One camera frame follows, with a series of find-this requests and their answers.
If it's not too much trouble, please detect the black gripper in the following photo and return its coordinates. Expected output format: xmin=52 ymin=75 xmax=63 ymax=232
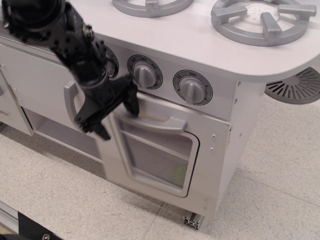
xmin=75 ymin=74 xmax=140 ymax=141

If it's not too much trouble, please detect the grey oven door handle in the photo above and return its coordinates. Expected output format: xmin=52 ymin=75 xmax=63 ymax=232
xmin=116 ymin=113 xmax=188 ymax=135

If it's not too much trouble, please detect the white oven door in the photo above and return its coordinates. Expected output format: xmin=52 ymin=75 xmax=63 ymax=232
xmin=97 ymin=93 xmax=230 ymax=219

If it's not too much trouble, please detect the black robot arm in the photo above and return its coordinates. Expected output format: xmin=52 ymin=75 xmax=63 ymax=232
xmin=1 ymin=0 xmax=140 ymax=141

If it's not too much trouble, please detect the middle grey stove knob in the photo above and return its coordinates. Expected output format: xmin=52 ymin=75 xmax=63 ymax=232
xmin=127 ymin=54 xmax=163 ymax=90

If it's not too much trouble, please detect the grey stove knob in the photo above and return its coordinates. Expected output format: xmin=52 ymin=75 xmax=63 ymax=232
xmin=173 ymin=70 xmax=213 ymax=106
xmin=127 ymin=54 xmax=163 ymax=90
xmin=104 ymin=45 xmax=119 ymax=79

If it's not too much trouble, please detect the left grey stove knob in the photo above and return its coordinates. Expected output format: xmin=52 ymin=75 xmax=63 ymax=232
xmin=104 ymin=45 xmax=119 ymax=79

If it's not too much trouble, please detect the right grey stove knob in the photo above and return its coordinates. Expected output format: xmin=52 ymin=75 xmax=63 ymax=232
xmin=173 ymin=70 xmax=213 ymax=106

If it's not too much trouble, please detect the white cabinet door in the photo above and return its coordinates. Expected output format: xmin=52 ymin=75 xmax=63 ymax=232
xmin=0 ymin=45 xmax=77 ymax=136

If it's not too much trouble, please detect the green toy food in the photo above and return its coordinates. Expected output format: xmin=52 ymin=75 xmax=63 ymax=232
xmin=174 ymin=164 xmax=188 ymax=186

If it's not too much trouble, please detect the white toy kitchen stove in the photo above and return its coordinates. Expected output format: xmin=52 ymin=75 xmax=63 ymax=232
xmin=0 ymin=0 xmax=320 ymax=227

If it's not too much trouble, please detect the middle grey burner grate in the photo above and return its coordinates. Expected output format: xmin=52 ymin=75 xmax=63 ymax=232
xmin=112 ymin=0 xmax=193 ymax=18

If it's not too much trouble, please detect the grey burner grate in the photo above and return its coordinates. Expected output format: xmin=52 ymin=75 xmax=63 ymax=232
xmin=211 ymin=0 xmax=317 ymax=47
xmin=112 ymin=0 xmax=193 ymax=18

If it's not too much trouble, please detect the right grey burner grate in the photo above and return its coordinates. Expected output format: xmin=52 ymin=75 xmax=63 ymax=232
xmin=211 ymin=0 xmax=317 ymax=47

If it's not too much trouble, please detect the grey slotted round disc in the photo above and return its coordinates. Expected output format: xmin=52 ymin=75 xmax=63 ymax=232
xmin=264 ymin=67 xmax=320 ymax=105

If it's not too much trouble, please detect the grey cabinet door handle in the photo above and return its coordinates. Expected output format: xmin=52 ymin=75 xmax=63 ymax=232
xmin=63 ymin=80 xmax=85 ymax=133

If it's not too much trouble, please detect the aluminium extrusion rail foot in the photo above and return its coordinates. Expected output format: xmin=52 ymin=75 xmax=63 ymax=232
xmin=183 ymin=211 xmax=205 ymax=230

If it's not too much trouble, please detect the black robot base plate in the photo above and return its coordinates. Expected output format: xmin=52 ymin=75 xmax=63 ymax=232
xmin=17 ymin=212 xmax=63 ymax=240

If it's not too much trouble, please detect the aluminium frame rail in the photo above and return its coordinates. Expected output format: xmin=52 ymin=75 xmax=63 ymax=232
xmin=0 ymin=201 xmax=19 ymax=234

